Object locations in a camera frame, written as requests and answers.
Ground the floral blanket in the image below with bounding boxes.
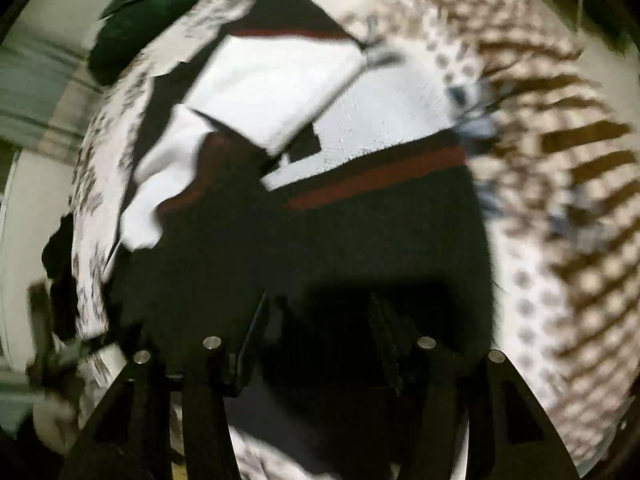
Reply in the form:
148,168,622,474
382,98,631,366
65,0,640,480

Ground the dark green cloth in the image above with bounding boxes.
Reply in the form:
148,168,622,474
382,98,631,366
87,0,231,86

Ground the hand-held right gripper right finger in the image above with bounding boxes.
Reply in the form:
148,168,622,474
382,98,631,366
367,292,581,480

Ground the grey striped sheet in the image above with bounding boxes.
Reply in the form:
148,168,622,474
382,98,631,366
0,30,101,151

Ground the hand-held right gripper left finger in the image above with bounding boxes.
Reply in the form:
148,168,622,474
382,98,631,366
57,290,271,480

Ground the black white red sweater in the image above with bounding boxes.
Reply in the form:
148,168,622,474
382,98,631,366
107,0,501,476

